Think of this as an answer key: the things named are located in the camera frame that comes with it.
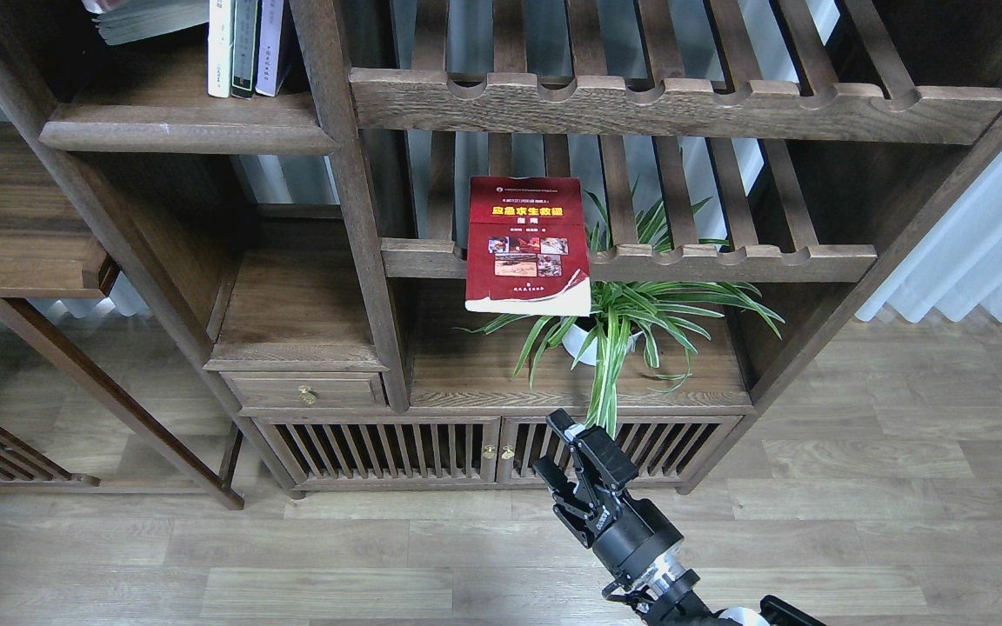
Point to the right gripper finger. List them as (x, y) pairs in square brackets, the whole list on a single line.
[(576, 503), (614, 468)]

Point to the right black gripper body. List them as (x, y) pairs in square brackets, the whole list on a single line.
[(637, 544)]

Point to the red book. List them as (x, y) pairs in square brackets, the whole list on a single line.
[(527, 247)]

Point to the dark maroon book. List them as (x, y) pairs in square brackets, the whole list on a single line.
[(120, 22)]

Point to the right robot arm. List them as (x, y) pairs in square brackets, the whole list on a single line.
[(680, 605)]

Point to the brass cabinet door knobs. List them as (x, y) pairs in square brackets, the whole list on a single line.
[(505, 452)]

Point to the white plant pot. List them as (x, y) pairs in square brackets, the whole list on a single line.
[(580, 342)]

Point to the spider plant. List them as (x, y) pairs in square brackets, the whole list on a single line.
[(627, 312)]

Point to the dark wooden bookshelf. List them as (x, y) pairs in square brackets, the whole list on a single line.
[(311, 239)]

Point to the white curtain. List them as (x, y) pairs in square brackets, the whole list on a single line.
[(957, 267)]

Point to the lavender standing book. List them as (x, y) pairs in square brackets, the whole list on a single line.
[(276, 34)]

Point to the dark green standing book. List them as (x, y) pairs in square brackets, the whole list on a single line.
[(244, 47)]

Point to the white standing book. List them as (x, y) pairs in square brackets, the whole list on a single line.
[(220, 47)]

